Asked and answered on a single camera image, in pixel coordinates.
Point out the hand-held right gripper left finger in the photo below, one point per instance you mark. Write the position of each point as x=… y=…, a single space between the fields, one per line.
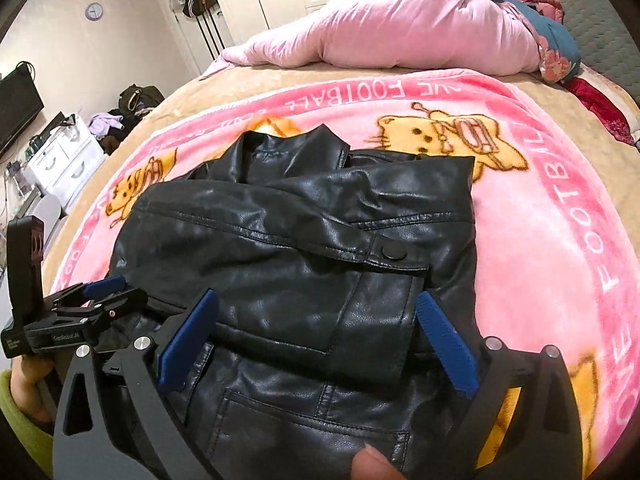
x=185 y=340

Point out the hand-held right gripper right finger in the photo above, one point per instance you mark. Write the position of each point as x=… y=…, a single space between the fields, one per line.
x=447 y=345

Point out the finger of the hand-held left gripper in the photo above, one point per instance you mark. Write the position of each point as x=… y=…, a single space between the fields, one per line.
x=120 y=302
x=102 y=286

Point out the black leather jacket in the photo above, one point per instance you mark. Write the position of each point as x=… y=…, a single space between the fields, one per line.
x=300 y=240

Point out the person's left forearm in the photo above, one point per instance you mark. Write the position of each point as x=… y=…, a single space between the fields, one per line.
x=20 y=435

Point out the dark clothes pile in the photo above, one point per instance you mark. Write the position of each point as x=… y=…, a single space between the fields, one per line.
x=117 y=142

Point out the lilac clothes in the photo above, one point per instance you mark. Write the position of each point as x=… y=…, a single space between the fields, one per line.
x=105 y=125

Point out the person's left hand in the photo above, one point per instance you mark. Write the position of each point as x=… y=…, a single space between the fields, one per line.
x=30 y=380

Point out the person's right hand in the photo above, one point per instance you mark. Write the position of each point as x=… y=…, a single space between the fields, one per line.
x=372 y=465

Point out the grey chair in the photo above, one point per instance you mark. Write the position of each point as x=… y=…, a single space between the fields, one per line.
x=42 y=215

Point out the white drawer chest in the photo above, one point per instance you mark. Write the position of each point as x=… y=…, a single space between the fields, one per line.
x=65 y=157

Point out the pink cartoon printed blanket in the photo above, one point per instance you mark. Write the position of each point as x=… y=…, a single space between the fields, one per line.
x=525 y=240

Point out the black paper bag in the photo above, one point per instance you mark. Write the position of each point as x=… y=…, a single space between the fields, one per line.
x=52 y=127

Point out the black television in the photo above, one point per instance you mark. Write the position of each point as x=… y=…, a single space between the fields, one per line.
x=17 y=105

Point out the dark olive bag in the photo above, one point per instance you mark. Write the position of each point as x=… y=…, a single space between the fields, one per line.
x=142 y=95

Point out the pink cartoon fleece blanket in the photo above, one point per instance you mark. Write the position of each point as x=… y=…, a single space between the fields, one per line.
x=615 y=185

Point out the red patterned pillow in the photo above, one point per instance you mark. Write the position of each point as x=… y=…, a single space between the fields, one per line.
x=595 y=100

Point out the pink duvet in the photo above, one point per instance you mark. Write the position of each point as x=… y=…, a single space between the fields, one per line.
x=400 y=25

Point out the grey quilted headboard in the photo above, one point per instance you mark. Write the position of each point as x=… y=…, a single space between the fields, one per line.
x=600 y=15

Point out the round wall clock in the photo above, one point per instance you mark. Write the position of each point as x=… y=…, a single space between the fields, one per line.
x=93 y=11

